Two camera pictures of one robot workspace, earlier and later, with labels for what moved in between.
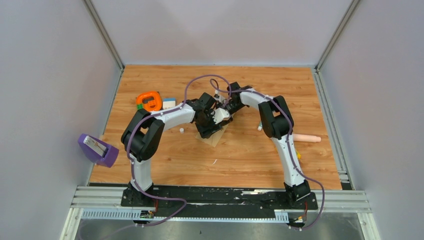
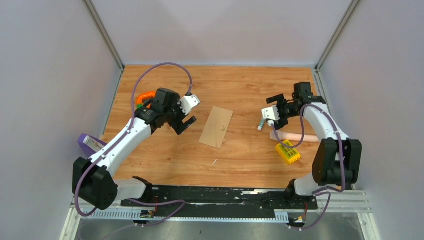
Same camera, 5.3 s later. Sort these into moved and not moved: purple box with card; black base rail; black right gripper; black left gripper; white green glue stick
Moved: black left gripper; black right gripper
Not moved: white green glue stick; black base rail; purple box with card
